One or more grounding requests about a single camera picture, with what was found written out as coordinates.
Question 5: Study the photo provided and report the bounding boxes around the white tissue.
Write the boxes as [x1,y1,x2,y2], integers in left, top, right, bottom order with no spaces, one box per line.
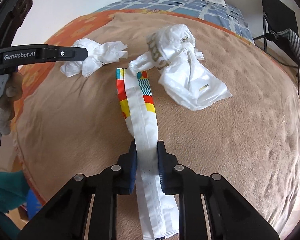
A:
[61,38,128,77]

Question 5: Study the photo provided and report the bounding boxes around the left hand in glove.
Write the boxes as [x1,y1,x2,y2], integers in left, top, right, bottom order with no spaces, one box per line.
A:
[0,72,23,135]

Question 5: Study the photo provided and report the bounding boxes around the blue checked bed sheet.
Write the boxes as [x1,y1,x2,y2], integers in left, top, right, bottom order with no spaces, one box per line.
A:
[98,0,253,43]

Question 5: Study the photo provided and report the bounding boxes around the orange floral bedspread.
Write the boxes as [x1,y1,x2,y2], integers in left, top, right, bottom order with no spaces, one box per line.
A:
[11,9,252,132]

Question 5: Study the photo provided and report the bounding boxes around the beige blanket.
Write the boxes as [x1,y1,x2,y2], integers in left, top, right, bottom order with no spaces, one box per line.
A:
[13,12,300,238]

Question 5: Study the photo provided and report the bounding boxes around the black folding chair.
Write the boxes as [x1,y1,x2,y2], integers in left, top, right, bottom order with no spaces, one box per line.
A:
[253,0,300,94]

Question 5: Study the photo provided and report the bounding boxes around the teal trousers leg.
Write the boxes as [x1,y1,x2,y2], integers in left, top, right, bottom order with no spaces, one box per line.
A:
[0,171,30,239]

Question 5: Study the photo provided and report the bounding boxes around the white plastic bag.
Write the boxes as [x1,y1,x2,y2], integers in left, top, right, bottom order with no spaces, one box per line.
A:
[128,24,232,111]

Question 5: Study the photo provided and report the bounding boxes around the striped chair cushion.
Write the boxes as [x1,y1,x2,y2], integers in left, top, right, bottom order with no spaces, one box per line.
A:
[277,29,300,63]

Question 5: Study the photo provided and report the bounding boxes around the white colourful snack wrapper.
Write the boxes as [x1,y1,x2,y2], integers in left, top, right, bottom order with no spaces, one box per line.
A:
[116,68,179,239]

